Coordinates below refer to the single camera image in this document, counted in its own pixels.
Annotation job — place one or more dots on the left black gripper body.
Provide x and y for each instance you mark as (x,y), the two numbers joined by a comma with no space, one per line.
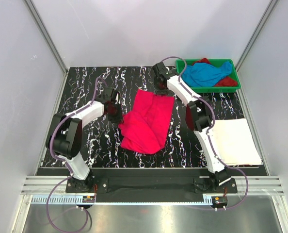
(115,115)

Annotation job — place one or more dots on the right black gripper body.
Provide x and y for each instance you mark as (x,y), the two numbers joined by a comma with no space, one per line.
(159,90)

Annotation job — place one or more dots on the pink t shirt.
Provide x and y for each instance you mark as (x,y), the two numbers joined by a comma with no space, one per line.
(145,127)

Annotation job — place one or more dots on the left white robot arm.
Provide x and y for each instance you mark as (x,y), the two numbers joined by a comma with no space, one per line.
(65,134)

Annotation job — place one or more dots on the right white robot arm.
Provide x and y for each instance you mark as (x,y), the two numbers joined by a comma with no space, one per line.
(199,118)

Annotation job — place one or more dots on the green plastic bin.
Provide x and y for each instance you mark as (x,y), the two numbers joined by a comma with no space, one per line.
(181,66)

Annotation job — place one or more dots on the blue t shirt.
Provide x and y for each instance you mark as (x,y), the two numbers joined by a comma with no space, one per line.
(205,75)

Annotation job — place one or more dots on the dark red t shirt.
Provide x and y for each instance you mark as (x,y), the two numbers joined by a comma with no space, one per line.
(226,82)

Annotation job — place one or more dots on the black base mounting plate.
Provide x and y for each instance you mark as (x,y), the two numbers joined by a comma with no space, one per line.
(150,185)

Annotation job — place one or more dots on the folded white t shirt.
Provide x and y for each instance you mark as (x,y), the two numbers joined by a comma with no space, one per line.
(234,142)

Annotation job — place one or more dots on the aluminium front rail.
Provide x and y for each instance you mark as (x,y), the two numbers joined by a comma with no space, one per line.
(257,185)

